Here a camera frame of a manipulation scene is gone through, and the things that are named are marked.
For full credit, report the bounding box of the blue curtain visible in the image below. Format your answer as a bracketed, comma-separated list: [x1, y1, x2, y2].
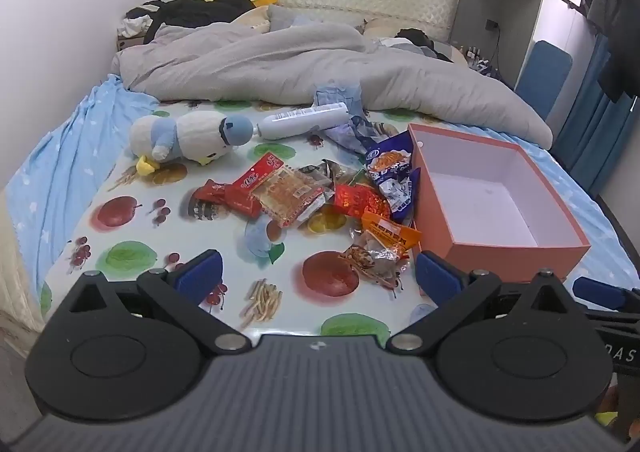
[550, 32, 637, 198]

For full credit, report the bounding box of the blue snack packet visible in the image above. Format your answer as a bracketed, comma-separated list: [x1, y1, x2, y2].
[365, 129, 424, 223]

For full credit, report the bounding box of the grey duvet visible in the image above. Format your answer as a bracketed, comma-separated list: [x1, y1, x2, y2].
[111, 22, 554, 150]

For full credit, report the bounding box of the clear brown snack packet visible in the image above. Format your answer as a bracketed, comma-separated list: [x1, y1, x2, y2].
[339, 232, 412, 291]

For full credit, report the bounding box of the fruit print mat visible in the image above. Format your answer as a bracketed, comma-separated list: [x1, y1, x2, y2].
[40, 100, 437, 339]

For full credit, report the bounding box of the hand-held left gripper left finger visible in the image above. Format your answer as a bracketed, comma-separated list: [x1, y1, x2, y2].
[62, 249, 253, 355]

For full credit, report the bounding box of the shiny red foil snack packet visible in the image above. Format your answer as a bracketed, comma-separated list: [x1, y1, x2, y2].
[190, 179, 262, 220]

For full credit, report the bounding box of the white plastic bottle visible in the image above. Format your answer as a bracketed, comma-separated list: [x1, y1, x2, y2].
[256, 102, 349, 141]

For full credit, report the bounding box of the black garment on pillow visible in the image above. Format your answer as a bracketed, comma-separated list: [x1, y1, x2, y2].
[395, 27, 437, 51]

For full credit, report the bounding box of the black hanging garment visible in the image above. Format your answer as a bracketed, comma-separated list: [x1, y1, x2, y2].
[597, 0, 640, 104]

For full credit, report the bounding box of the orange snack packet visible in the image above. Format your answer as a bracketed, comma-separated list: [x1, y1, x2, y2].
[360, 212, 424, 253]

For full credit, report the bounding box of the red label clear snack packet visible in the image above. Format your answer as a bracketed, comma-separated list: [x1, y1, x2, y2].
[227, 155, 336, 229]

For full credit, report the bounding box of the red yellow print snack packet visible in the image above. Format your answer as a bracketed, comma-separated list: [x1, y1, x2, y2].
[333, 183, 392, 221]

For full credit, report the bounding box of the crumpled blue white plastic bag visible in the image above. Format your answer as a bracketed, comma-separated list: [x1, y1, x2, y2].
[312, 81, 397, 156]

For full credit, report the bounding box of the dark brown snack packet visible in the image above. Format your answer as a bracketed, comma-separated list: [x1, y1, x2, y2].
[299, 159, 352, 194]

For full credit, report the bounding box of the white black clothes heap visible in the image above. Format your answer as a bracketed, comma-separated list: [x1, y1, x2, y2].
[117, 2, 162, 38]

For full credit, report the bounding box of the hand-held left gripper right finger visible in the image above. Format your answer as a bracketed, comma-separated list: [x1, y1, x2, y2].
[386, 251, 576, 355]

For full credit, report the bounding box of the blue padded board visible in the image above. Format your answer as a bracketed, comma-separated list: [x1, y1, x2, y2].
[514, 40, 574, 121]

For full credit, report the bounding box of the cream pillow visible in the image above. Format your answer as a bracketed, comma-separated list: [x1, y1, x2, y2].
[362, 16, 402, 39]
[232, 7, 273, 33]

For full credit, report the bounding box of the black clothes pile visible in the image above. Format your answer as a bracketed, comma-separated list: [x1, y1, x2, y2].
[142, 0, 258, 46]

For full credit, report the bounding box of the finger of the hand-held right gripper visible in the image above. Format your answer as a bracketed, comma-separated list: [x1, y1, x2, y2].
[571, 276, 640, 318]

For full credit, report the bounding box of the white blue plush penguin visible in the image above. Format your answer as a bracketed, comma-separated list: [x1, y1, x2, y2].
[129, 111, 257, 177]

